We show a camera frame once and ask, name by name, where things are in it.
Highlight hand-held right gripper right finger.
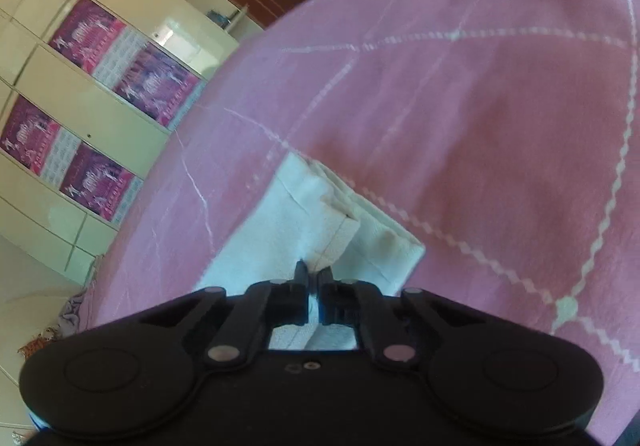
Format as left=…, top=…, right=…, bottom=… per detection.
left=317, top=267, right=482, bottom=373

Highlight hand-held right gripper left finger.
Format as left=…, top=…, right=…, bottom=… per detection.
left=138, top=260, right=310, bottom=371

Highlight white pants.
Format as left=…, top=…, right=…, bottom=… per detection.
left=197, top=151, right=426, bottom=352

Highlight pink checked bedsheet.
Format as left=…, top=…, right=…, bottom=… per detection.
left=94, top=0, right=640, bottom=446

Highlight lavender cloth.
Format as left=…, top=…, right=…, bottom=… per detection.
left=54, top=290, right=92, bottom=333

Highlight orange patterned cloth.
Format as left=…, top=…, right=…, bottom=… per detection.
left=17, top=325, right=65, bottom=360

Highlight cream arched headboard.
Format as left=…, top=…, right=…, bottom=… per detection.
left=0, top=282, right=89, bottom=432

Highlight cream glossy wardrobe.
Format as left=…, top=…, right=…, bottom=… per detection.
left=0, top=0, right=242, bottom=278

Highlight purple wall calendar poster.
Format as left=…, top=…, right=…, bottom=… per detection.
left=0, top=95, right=81, bottom=183
left=48, top=0, right=143, bottom=83
left=112, top=43, right=204, bottom=131
left=58, top=145, right=144, bottom=228

